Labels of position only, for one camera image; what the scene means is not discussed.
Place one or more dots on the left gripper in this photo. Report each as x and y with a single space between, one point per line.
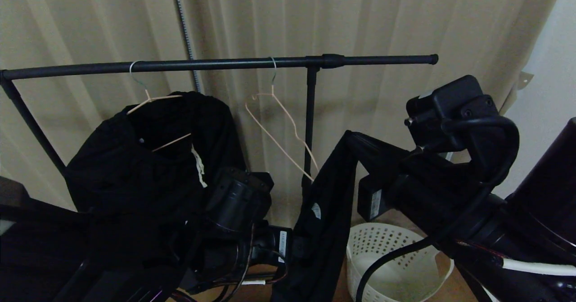
270 245

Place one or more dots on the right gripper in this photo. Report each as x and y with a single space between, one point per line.
405 194

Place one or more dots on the black garment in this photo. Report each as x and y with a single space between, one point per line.
324 230

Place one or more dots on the black shorts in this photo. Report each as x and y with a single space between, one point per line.
135 180

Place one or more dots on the pink clothes hanger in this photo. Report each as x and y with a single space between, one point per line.
272 92
148 98

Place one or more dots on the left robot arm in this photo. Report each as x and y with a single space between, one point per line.
234 203

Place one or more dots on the white laundry basket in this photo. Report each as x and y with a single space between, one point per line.
391 248

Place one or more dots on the black clothes rack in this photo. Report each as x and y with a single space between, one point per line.
202 63

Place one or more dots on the beige curtain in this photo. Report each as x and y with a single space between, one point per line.
382 18

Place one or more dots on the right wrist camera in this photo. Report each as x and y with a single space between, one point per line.
450 108

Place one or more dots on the pale wall hook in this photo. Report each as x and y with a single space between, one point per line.
524 80

